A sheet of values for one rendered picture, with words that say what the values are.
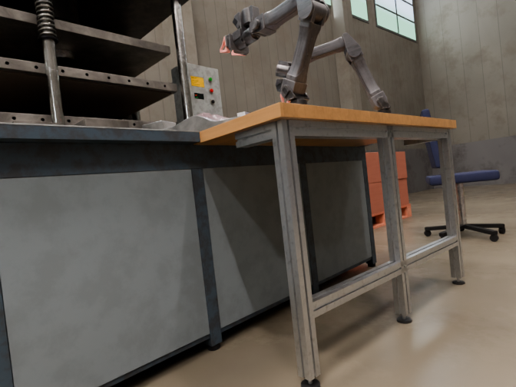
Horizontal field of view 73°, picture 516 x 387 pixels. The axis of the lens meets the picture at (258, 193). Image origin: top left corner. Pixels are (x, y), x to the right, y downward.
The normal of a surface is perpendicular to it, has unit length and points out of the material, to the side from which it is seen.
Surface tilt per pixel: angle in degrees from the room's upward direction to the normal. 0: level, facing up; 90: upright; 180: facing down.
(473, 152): 90
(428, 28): 90
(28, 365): 90
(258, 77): 90
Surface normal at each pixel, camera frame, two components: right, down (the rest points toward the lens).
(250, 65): 0.64, -0.06
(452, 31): -0.76, 0.10
